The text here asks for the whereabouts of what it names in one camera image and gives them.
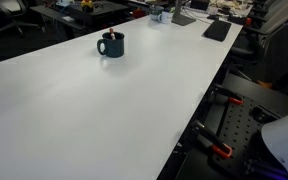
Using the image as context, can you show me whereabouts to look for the yellow red toy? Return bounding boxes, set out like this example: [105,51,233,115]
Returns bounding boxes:
[81,0,93,12]

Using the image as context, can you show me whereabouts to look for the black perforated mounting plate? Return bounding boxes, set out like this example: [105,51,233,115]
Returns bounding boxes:
[210,97,284,180]

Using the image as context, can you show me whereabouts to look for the black office chair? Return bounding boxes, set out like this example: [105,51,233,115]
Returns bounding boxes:
[0,0,39,36]
[229,0,288,68]

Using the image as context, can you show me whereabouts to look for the black orange clamp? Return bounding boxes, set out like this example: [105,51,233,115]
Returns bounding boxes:
[193,120,233,159]
[213,84,244,105]

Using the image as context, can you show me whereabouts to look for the black keyboard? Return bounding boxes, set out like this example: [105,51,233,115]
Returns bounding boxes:
[203,20,231,42]

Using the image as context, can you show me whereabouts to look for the white coffee mug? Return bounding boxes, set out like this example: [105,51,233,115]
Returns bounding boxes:
[158,12,173,24]

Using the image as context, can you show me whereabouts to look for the red and white marker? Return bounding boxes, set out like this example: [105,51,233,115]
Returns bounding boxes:
[109,28,116,40]

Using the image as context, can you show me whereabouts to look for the black office chair left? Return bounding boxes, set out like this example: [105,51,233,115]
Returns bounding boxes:
[0,0,39,36]

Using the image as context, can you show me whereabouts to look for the black office chair right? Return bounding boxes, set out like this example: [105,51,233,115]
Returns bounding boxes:
[229,0,288,68]

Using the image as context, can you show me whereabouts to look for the grey bowl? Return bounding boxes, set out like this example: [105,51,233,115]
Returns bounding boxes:
[149,5,163,21]

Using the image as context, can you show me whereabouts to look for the grey monitor stand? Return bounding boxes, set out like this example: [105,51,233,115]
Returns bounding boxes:
[172,0,195,26]

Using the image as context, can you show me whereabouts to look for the lower black orange clamp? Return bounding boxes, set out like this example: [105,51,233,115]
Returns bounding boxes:
[193,120,233,159]

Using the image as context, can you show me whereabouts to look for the dark green enamel mug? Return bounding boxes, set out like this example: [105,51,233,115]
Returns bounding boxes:
[97,32,124,58]

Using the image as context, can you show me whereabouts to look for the upper black orange clamp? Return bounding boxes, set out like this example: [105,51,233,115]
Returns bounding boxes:
[213,84,244,105]

